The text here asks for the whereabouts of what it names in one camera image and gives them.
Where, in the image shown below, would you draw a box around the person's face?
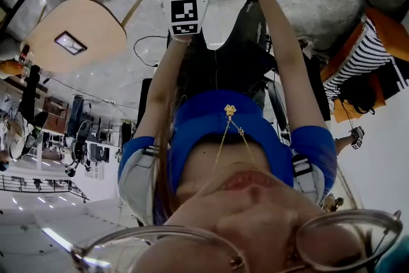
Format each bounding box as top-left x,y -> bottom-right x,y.
137,140 -> 409,273

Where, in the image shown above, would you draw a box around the blue short-sleeved shirt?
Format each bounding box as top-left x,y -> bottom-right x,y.
117,89 -> 339,201

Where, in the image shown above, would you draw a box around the small dark picture frame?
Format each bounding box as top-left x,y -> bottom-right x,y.
53,30 -> 88,56

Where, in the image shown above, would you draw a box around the black metal railing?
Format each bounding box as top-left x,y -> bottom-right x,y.
0,173 -> 91,204

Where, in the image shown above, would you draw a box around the another person's forearm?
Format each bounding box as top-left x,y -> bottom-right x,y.
334,134 -> 355,156

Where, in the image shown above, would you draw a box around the oval light wooden side table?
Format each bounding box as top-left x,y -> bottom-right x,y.
24,0 -> 144,74

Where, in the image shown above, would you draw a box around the person's left forearm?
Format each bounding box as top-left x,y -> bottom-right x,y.
135,36 -> 193,141

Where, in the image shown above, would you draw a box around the dark trousers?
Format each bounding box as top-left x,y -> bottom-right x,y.
177,0 -> 277,108

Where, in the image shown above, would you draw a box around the black bag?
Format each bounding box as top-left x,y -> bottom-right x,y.
337,81 -> 376,116

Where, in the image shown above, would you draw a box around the grey shoulder strap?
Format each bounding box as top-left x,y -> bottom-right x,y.
118,144 -> 161,226
291,153 -> 327,207

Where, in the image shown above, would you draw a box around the orange armchair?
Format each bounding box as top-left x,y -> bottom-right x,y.
320,7 -> 409,124

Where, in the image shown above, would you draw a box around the gold chain necklace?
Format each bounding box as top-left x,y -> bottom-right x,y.
213,104 -> 257,168

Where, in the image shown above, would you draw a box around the black floor cable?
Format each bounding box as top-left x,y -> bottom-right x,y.
132,35 -> 169,68

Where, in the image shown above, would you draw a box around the person's right forearm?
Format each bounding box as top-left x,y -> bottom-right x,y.
251,0 -> 322,135

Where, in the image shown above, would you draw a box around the clear-rimmed glasses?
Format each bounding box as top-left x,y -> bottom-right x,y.
70,209 -> 404,273

